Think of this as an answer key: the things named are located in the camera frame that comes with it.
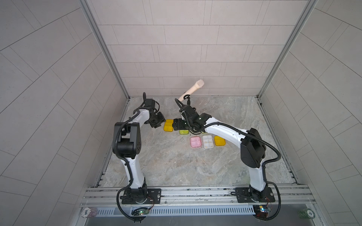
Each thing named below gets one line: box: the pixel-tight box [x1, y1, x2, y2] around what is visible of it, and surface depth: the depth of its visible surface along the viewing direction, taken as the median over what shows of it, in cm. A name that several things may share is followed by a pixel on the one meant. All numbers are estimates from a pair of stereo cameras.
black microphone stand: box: [183, 94, 191, 106], surface depth 93 cm
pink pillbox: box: [189, 136, 202, 148], surface depth 92 cm
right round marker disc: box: [297, 208, 316, 219], surface depth 63 cm
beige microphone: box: [178, 79, 205, 102], surface depth 88 cm
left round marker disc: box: [80, 207, 99, 218], surface depth 63 cm
